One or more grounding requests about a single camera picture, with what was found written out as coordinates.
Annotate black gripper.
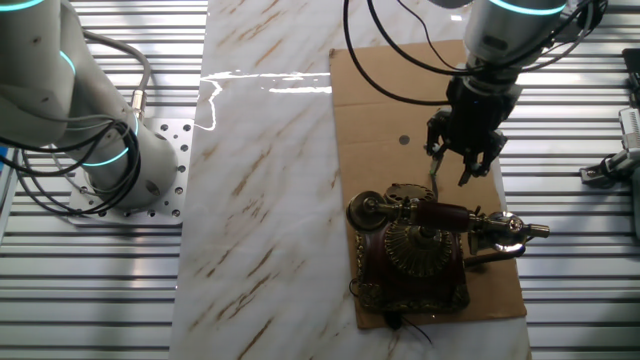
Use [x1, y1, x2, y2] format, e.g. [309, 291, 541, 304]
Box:
[424, 74, 524, 187]

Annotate brown phone handset cord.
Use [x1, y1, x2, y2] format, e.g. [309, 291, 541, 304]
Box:
[462, 242, 529, 269]

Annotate brown cardboard sheet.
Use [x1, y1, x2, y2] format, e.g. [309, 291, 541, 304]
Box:
[328, 39, 528, 330]
[169, 0, 531, 360]

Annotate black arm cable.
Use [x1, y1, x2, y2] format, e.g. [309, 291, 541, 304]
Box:
[342, 0, 609, 107]

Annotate silver ribbed camera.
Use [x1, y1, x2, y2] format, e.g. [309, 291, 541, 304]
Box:
[618, 107, 640, 151]

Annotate thin black phone wire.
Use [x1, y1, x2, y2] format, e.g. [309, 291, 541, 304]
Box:
[348, 277, 434, 346]

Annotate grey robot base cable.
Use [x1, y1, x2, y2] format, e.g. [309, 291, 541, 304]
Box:
[82, 28, 153, 121]

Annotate black base cable bundle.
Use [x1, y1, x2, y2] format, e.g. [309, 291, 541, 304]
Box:
[0, 119, 143, 217]

